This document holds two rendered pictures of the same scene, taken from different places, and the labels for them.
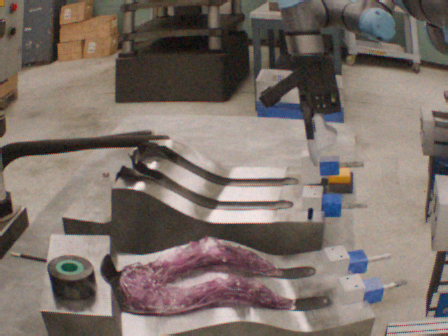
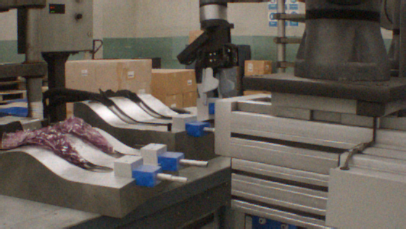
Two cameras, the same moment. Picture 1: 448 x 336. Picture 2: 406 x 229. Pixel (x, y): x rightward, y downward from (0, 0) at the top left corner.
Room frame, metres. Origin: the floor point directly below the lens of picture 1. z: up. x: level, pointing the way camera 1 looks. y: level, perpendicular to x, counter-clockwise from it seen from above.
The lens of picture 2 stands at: (0.17, -0.64, 1.08)
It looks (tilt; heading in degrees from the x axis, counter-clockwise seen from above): 9 degrees down; 25
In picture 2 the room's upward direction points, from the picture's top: straight up
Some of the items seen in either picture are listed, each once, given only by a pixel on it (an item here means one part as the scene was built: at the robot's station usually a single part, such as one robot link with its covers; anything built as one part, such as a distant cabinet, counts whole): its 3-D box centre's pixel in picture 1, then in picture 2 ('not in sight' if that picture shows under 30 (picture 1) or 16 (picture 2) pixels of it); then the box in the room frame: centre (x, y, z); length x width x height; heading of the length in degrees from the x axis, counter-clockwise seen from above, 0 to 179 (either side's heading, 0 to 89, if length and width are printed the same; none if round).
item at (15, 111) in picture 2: not in sight; (17, 119); (3.41, 3.24, 0.32); 0.60 x 0.41 x 0.22; 85
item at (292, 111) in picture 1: (303, 111); not in sight; (4.40, -0.54, 0.11); 0.61 x 0.41 x 0.22; 79
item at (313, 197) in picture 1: (336, 205); (201, 129); (1.08, -0.20, 0.89); 0.13 x 0.05 x 0.05; 79
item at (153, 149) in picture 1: (200, 175); (136, 106); (1.18, 0.04, 0.92); 0.35 x 0.16 x 0.09; 79
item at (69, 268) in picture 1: (71, 276); not in sight; (0.75, 0.22, 0.93); 0.08 x 0.08 x 0.04
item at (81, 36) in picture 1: (88, 28); (267, 83); (7.79, 1.73, 0.42); 0.86 x 0.33 x 0.83; 79
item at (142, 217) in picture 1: (194, 198); (135, 123); (1.19, 0.06, 0.87); 0.50 x 0.26 x 0.14; 79
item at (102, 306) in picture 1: (201, 300); (50, 155); (0.82, 0.04, 0.86); 0.50 x 0.26 x 0.11; 97
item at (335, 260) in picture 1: (359, 261); (175, 161); (0.92, -0.23, 0.86); 0.13 x 0.05 x 0.05; 97
